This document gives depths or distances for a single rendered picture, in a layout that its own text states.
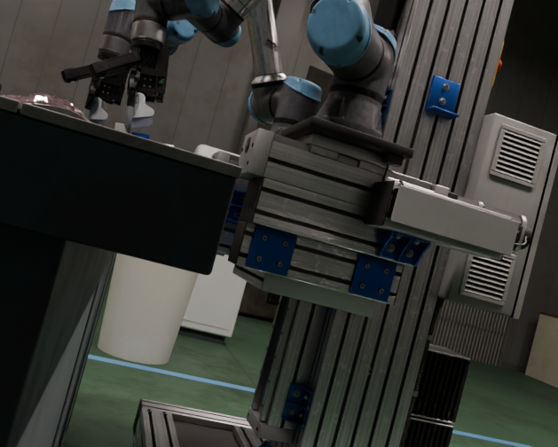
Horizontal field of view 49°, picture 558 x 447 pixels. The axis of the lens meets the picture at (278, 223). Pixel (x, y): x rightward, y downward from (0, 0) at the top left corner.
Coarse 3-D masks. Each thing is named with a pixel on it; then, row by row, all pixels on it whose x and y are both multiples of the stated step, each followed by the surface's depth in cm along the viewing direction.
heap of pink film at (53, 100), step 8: (8, 96) 94; (16, 96) 95; (32, 96) 96; (40, 96) 96; (48, 96) 101; (48, 104) 101; (56, 104) 96; (64, 104) 98; (72, 104) 99; (80, 112) 99; (88, 120) 100
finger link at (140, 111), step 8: (136, 96) 133; (144, 96) 133; (136, 104) 132; (144, 104) 133; (128, 112) 131; (136, 112) 132; (144, 112) 132; (152, 112) 133; (128, 120) 131; (128, 128) 131
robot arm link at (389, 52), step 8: (384, 32) 126; (384, 40) 126; (392, 40) 127; (384, 48) 124; (392, 48) 127; (384, 56) 124; (392, 56) 128; (384, 64) 125; (392, 64) 129; (376, 72) 124; (384, 72) 126; (336, 80) 128; (344, 80) 125; (352, 80) 124; (360, 80) 124; (368, 80) 125; (376, 80) 126; (384, 80) 127; (368, 88) 125; (376, 88) 126; (384, 88) 128
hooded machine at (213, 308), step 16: (224, 256) 441; (224, 272) 441; (208, 288) 439; (224, 288) 441; (240, 288) 444; (192, 304) 436; (208, 304) 439; (224, 304) 442; (192, 320) 437; (208, 320) 439; (224, 320) 442; (192, 336) 441; (208, 336) 444; (224, 336) 443
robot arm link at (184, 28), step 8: (168, 24) 151; (176, 24) 151; (184, 24) 152; (168, 32) 152; (176, 32) 151; (184, 32) 152; (192, 32) 153; (168, 40) 155; (176, 40) 153; (184, 40) 153
